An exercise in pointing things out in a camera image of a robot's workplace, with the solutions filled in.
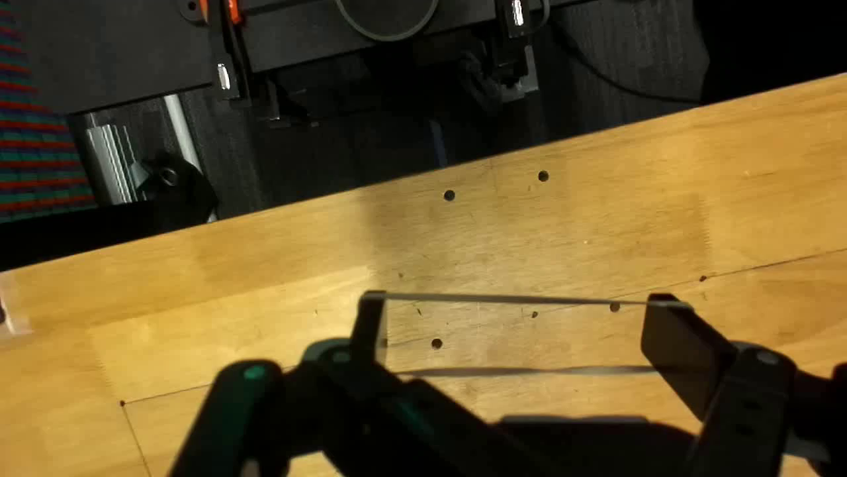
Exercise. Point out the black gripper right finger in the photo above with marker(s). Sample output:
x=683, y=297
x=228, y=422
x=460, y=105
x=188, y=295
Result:
x=751, y=398

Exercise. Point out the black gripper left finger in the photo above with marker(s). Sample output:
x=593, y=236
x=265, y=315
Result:
x=265, y=415

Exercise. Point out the black round knob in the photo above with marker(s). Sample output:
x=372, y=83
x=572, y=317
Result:
x=175, y=186

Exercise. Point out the silver aluminium profile bar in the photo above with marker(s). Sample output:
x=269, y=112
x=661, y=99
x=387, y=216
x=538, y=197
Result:
x=116, y=154

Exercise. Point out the black robot mounting stand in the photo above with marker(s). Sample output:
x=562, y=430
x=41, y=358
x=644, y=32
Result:
x=372, y=116

